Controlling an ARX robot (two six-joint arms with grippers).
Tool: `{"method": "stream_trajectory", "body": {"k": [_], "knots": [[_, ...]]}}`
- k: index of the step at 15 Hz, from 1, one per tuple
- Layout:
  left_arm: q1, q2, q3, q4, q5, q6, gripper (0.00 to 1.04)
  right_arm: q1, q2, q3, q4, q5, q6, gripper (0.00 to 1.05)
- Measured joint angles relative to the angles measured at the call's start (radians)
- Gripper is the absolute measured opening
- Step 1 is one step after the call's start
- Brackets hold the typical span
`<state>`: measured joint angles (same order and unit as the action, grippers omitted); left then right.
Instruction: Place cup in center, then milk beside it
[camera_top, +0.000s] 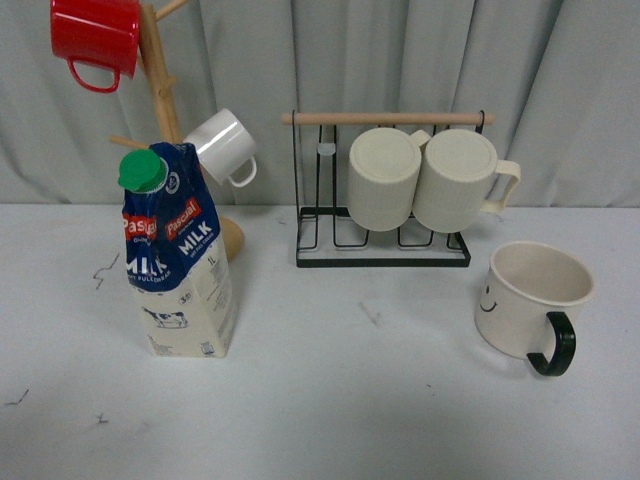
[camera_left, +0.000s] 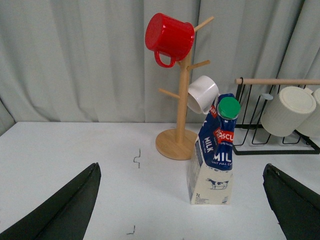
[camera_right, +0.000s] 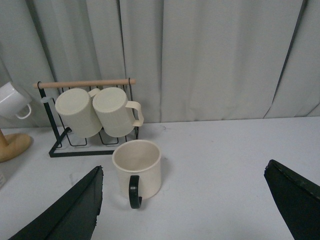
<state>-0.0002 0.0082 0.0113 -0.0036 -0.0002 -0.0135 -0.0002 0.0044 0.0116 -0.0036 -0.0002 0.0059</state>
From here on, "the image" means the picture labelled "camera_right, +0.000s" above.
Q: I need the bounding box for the white glossy mug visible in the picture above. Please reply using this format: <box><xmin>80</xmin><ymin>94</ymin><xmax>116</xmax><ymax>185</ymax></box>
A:
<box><xmin>0</xmin><ymin>81</ymin><xmax>32</xmax><ymax>120</ymax></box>

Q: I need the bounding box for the cream ribbed mug right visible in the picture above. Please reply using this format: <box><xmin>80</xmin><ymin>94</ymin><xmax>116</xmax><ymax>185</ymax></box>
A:
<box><xmin>89</xmin><ymin>87</ymin><xmax>144</xmax><ymax>138</ymax></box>

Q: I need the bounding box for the cream ribbed mug left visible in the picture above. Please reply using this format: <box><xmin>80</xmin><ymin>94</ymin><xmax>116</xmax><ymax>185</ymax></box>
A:
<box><xmin>55</xmin><ymin>88</ymin><xmax>103</xmax><ymax>138</ymax></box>

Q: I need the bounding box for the black wire mug rack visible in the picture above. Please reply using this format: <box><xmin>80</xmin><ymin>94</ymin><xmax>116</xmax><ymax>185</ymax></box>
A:
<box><xmin>33</xmin><ymin>77</ymin><xmax>137</xmax><ymax>158</ymax></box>

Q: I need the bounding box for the grey curtain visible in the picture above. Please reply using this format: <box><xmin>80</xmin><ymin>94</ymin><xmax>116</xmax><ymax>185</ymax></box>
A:
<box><xmin>0</xmin><ymin>0</ymin><xmax>320</xmax><ymax>128</ymax></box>

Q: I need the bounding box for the cream mug with black handle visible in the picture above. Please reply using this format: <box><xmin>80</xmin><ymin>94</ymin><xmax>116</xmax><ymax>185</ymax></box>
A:
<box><xmin>112</xmin><ymin>139</ymin><xmax>162</xmax><ymax>209</ymax></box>

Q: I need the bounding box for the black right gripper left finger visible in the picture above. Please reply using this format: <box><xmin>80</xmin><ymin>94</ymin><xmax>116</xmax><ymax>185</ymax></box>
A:
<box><xmin>10</xmin><ymin>166</ymin><xmax>104</xmax><ymax>240</ymax></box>

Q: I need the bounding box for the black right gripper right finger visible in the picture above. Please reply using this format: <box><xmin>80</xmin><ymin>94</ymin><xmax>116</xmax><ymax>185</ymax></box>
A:
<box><xmin>264</xmin><ymin>159</ymin><xmax>320</xmax><ymax>240</ymax></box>

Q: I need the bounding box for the cream ribbed mug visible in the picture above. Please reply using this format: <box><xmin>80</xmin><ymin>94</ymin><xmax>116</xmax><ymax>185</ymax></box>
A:
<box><xmin>55</xmin><ymin>88</ymin><xmax>103</xmax><ymax>138</ymax></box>
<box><xmin>89</xmin><ymin>87</ymin><xmax>144</xmax><ymax>138</ymax></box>

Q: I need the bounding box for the wooden mug tree stand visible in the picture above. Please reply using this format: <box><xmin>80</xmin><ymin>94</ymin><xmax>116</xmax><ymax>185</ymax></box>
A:
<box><xmin>0</xmin><ymin>130</ymin><xmax>32</xmax><ymax>163</ymax></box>

